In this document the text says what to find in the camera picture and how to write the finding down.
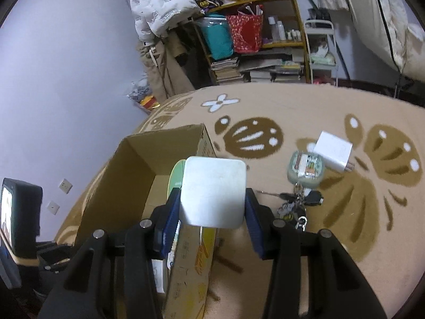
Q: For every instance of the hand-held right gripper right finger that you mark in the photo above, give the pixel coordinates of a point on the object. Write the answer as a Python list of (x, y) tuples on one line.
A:
[(257, 227)]

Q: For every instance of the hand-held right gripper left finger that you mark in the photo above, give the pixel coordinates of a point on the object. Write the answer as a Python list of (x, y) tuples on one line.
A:
[(167, 227)]

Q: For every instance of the green round card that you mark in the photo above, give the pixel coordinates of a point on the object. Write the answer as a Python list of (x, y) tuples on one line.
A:
[(176, 177)]

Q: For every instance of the white remote control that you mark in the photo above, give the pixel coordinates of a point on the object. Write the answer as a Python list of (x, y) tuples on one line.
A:
[(214, 192)]

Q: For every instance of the cardboard box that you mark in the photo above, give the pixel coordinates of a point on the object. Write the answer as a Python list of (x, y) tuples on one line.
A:
[(132, 159)]

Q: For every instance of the bunch of keys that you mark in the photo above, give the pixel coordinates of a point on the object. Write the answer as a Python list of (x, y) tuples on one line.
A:
[(298, 202)]

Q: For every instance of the printed beige blanket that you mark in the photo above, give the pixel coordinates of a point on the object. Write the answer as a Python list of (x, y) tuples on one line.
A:
[(332, 256)]

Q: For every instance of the white charger adapter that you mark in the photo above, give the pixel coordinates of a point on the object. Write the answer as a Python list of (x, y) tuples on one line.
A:
[(332, 151)]

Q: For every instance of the black stand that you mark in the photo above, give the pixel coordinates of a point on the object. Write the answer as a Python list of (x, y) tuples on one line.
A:
[(53, 262)]

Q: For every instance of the colourful clutter pile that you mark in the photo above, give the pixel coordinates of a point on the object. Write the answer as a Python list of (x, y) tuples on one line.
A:
[(144, 96)]

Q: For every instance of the black screen device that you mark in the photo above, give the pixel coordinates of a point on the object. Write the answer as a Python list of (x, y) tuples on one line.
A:
[(23, 216)]

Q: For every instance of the beige hanging pants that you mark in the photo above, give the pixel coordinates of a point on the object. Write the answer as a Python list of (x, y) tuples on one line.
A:
[(166, 73)]

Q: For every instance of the stack of books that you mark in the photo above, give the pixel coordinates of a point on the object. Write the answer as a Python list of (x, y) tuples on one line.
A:
[(227, 71)]

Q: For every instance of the pile of magazines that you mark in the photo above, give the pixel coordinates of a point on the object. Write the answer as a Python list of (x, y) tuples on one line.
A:
[(272, 68)]

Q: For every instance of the white trolley cart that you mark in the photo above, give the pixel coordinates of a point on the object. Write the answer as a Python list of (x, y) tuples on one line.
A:
[(320, 69)]

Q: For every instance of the wooden shelf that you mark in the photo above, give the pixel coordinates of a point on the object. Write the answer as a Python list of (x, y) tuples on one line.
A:
[(282, 45)]

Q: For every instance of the teal bag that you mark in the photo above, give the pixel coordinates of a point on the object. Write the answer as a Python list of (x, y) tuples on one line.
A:
[(217, 40)]

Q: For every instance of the red gift bag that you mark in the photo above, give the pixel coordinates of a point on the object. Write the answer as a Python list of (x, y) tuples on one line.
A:
[(245, 33)]

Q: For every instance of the group of cosmetic bottles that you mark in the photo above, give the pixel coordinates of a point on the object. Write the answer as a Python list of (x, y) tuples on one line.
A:
[(282, 31)]

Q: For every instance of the white puffer jacket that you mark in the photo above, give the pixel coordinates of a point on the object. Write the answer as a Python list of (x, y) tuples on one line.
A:
[(156, 3)]

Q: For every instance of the white duvet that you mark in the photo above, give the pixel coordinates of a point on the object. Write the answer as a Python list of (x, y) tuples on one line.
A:
[(381, 23)]

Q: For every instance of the white wall socket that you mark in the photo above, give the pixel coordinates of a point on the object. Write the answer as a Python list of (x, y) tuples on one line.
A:
[(65, 186), (53, 207)]

